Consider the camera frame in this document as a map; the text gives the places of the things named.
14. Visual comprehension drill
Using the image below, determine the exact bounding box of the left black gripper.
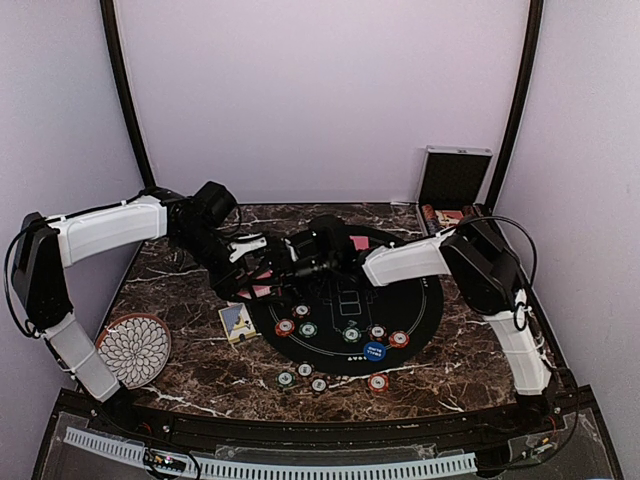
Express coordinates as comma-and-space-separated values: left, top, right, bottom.
174, 224, 257, 303

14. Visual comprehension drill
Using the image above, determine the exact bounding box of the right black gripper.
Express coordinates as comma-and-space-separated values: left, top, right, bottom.
250, 250, 338, 304

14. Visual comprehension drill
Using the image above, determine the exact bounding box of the red playing card deck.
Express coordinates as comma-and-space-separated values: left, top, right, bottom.
237, 285, 271, 300

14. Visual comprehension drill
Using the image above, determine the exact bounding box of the green poker chip stack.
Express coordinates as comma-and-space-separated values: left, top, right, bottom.
276, 371, 295, 389

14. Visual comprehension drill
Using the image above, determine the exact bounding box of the blue small blind button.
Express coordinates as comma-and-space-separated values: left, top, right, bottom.
363, 341, 387, 362

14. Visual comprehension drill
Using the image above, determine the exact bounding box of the red poker chip stack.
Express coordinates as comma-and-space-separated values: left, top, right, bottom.
367, 373, 390, 393

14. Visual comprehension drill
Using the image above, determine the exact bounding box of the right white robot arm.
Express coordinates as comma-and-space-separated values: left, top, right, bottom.
274, 215, 557, 434

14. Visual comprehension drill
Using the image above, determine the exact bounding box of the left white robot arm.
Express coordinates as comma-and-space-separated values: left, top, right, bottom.
4, 182, 269, 436

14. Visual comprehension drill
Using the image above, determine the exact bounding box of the yellow playing card box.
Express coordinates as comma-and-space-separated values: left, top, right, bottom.
218, 303, 257, 344

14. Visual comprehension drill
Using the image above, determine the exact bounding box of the round black poker mat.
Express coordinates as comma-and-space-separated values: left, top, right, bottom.
248, 224, 445, 375

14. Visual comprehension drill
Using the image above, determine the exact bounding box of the floral ceramic plate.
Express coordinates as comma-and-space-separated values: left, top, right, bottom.
96, 313, 171, 390

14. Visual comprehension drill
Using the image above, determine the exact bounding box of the aluminium poker chip case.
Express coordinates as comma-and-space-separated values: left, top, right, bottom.
416, 146, 493, 234

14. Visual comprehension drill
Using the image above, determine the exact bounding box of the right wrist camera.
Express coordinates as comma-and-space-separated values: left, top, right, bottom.
308, 214, 357, 266

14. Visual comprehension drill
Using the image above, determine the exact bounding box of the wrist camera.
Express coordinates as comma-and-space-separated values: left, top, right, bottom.
308, 214, 357, 266
228, 233, 268, 263

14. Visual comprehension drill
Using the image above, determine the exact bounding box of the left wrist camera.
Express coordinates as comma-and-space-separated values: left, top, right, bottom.
228, 233, 268, 263

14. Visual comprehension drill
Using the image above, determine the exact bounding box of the white slotted cable duct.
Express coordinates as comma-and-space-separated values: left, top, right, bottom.
63, 427, 478, 479

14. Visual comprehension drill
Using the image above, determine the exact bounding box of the left black frame post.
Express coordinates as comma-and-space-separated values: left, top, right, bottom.
99, 0, 157, 188

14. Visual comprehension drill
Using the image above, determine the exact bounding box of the black frame post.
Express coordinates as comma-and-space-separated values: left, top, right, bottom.
484, 0, 544, 213
99, 0, 157, 188

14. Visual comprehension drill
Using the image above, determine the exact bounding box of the right black frame post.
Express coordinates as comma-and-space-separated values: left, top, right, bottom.
484, 0, 544, 213

